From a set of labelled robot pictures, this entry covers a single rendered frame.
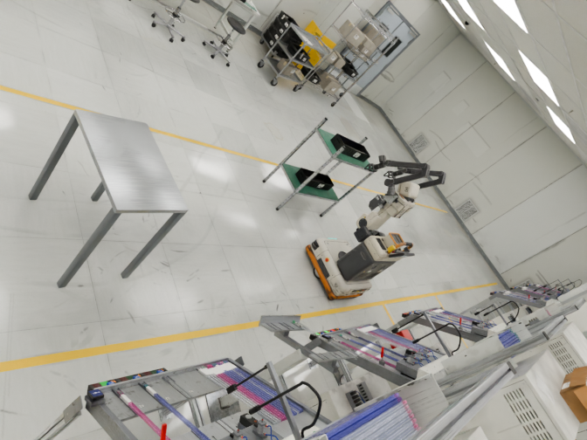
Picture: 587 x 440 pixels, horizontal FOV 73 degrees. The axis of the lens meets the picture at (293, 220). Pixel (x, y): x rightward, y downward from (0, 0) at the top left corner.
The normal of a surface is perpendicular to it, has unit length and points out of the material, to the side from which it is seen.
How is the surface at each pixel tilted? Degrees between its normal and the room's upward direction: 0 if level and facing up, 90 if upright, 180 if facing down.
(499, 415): 90
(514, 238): 89
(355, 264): 90
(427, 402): 90
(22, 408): 0
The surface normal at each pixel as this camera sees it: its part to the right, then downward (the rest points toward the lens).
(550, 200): -0.64, -0.08
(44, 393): 0.65, -0.58
